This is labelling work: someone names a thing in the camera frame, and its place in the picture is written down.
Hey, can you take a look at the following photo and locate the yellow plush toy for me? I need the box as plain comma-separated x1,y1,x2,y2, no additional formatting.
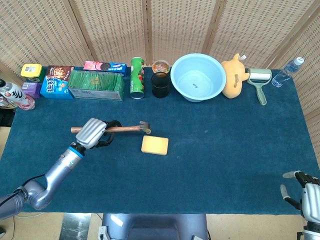
221,53,250,99

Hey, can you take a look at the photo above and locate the light blue plastic basin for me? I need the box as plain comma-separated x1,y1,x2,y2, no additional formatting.
170,53,228,103

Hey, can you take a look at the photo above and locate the white bottle with black print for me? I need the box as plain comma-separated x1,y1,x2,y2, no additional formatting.
0,78,36,111

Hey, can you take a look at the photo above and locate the blue table cloth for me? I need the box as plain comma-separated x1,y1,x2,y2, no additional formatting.
0,66,319,216

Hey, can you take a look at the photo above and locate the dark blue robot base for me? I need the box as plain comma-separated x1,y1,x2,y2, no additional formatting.
97,213,212,240

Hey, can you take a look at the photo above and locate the wooden handle claw hammer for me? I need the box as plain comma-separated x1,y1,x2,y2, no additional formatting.
70,120,152,135

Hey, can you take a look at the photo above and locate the black mesh pen cup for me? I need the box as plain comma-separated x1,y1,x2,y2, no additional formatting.
150,71,171,99

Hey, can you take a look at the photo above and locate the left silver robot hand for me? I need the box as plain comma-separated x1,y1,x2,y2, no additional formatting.
74,117,123,150

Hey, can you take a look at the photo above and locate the purple small box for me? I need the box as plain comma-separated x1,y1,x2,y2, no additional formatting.
21,81,42,99

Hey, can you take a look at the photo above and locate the woven folding screen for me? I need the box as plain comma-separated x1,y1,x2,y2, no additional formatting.
0,0,320,156

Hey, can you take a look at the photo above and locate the blue snack box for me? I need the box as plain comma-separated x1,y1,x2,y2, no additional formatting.
39,76,74,100

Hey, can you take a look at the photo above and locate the brown pizza print box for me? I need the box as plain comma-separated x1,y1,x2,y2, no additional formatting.
46,65,75,82

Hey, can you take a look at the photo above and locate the green chips can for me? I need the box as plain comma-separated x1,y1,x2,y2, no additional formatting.
129,56,146,100

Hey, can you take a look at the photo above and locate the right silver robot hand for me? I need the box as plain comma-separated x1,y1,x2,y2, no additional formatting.
279,170,320,225

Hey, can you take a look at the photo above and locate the box of green packets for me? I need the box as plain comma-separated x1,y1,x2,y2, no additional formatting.
67,69,126,102

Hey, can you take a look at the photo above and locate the green lint roller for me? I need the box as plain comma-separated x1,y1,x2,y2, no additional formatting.
246,68,273,106

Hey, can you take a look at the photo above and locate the yellow lidded container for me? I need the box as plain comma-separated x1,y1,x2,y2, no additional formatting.
20,63,45,83

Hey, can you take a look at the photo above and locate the yellow rectangular sponge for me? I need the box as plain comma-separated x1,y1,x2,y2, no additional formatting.
140,135,170,157

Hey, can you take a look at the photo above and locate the orange lidded jelly cup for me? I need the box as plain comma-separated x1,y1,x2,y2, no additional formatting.
151,59,172,74

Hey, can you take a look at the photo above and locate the pink and blue cookie box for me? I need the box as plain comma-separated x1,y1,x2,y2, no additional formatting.
83,60,128,78

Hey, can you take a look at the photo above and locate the clear plastic water bottle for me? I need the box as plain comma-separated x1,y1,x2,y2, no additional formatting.
271,56,306,88

